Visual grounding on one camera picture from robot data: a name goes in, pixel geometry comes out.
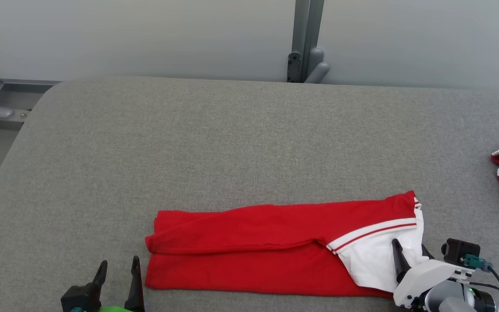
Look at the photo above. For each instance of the red basketball jersey white sleeves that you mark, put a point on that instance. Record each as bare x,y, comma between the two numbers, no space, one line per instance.
254,242

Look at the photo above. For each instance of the grey post with bracket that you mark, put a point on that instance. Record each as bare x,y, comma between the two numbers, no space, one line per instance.
306,39

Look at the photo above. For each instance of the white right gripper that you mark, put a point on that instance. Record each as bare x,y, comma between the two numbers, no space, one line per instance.
422,277

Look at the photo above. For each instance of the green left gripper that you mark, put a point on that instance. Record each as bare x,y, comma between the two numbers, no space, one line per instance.
115,309

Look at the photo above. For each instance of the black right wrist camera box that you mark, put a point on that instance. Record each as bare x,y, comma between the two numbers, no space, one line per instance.
459,251

